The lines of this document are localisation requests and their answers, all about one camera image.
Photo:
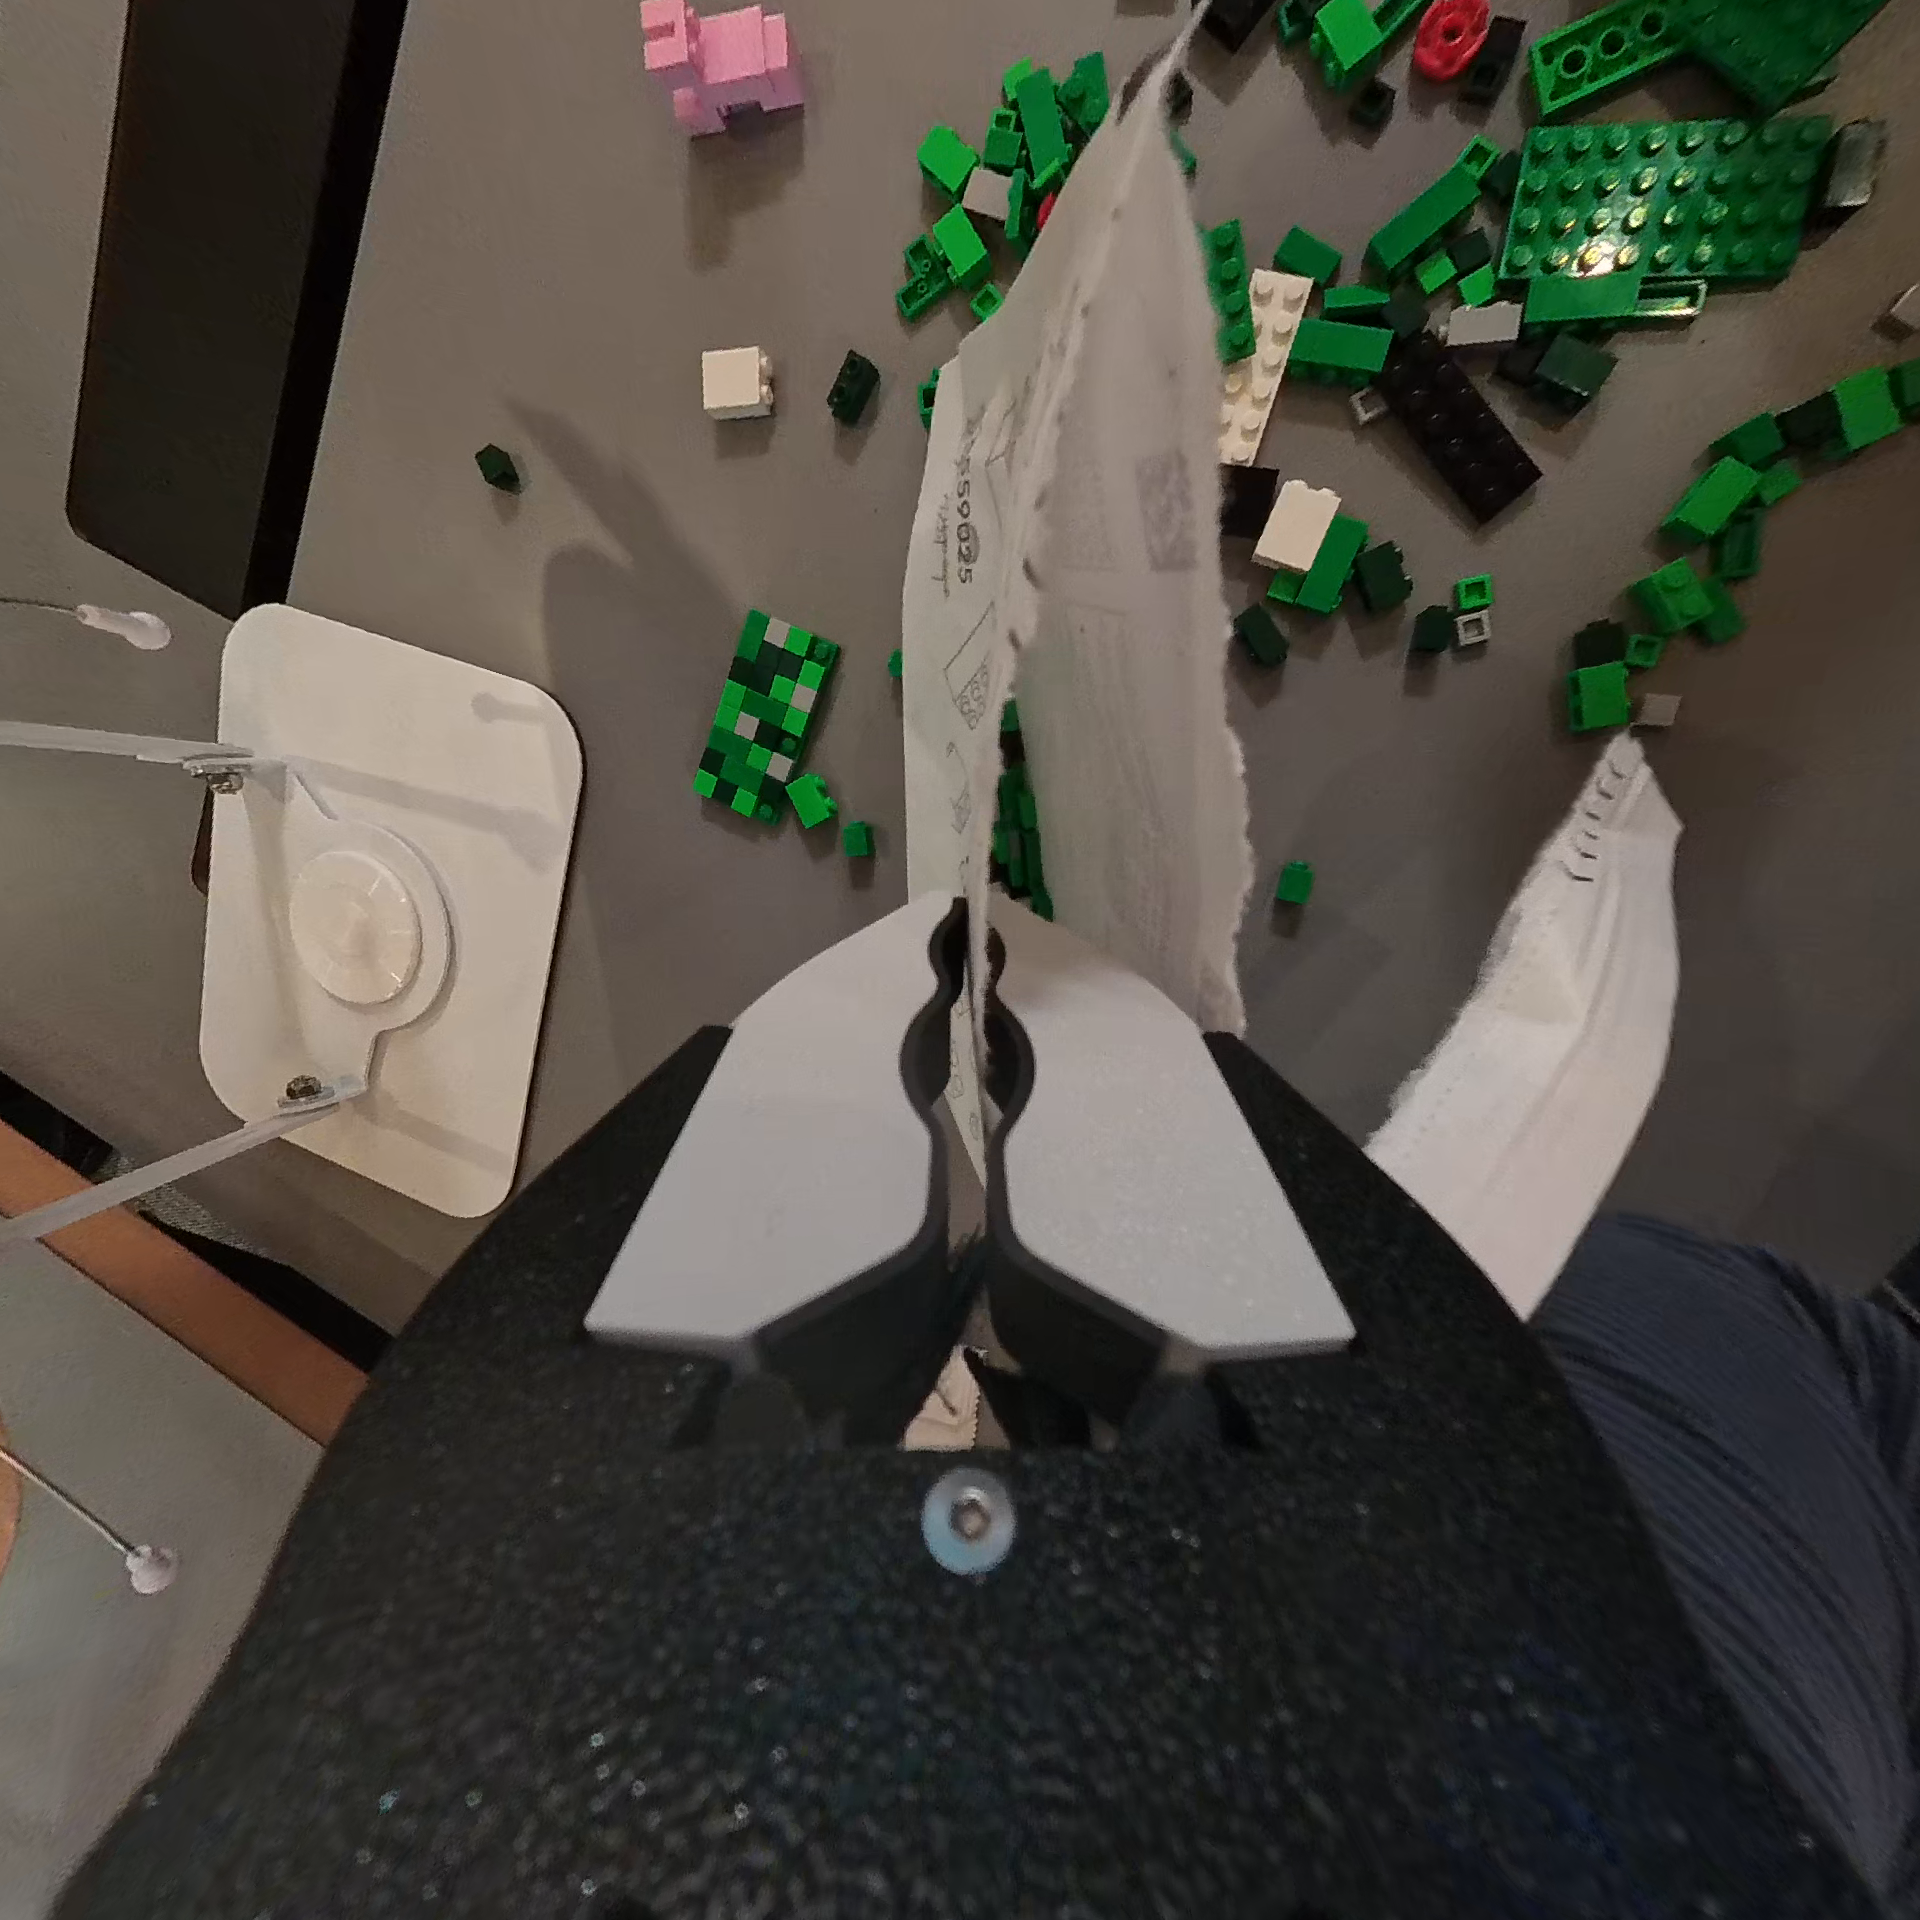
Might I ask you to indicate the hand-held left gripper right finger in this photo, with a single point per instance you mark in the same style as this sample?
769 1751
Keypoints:
1172 1184

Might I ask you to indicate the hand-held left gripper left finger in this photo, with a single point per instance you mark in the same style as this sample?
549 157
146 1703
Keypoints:
765 1171

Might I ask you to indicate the white printed paper bag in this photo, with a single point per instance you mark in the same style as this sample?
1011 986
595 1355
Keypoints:
1126 600

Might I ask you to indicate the grey desk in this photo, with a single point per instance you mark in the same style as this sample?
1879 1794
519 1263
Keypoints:
599 270

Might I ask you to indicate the green mosaic plate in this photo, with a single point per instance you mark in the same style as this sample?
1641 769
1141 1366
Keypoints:
765 713

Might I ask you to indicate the person's blue ribbed sweater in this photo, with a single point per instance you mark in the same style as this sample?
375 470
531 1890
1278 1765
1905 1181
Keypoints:
1757 1499

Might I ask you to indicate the grey table with wooden edge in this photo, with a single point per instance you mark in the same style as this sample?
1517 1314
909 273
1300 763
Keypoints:
150 1424

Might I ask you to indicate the small black plate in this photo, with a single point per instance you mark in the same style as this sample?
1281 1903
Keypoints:
1249 501

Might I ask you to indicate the tiny dark green brick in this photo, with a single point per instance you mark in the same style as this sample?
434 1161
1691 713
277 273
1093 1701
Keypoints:
500 470

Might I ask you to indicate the white square brick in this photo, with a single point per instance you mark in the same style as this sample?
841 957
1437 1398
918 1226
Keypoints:
740 385

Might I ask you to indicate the long black plate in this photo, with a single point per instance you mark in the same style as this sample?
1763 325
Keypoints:
1454 427

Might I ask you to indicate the long white plate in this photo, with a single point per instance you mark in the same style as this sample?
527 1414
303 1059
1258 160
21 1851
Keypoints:
1263 369

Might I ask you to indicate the curved row of green bricks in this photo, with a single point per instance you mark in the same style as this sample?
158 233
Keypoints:
1710 503

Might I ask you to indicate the large green studded plate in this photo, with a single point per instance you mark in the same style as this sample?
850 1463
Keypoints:
1229 285
1786 45
1665 201

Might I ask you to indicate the pile of green bricks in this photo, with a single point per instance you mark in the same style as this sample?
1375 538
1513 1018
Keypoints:
954 158

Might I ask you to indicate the pink brick pig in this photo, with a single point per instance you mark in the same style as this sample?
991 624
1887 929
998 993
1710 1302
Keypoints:
727 67

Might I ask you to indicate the green plate with holes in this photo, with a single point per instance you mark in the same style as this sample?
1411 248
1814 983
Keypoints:
1621 61

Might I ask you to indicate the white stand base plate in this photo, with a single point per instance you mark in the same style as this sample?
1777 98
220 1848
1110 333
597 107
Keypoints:
405 781

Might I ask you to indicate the green bracket brick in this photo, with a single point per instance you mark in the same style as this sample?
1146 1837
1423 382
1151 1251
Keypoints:
931 399

